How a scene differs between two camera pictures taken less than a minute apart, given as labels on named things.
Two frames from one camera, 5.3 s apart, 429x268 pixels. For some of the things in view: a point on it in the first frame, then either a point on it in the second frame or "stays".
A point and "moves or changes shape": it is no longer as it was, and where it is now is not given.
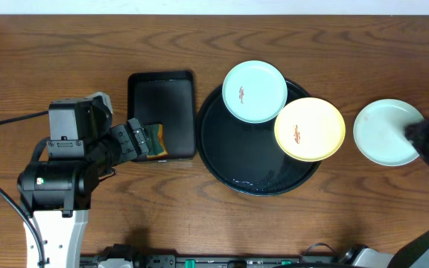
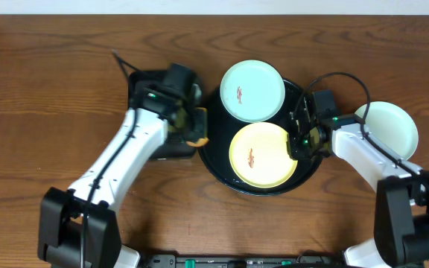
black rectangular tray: (166, 98) stays
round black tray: (245, 156) stays
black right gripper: (422, 135) to (295, 152)
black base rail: (212, 261) stays
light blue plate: (255, 91) stays
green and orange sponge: (157, 149) moves or changes shape
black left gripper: (134, 138) to (198, 124)
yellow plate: (310, 129) moves or changes shape
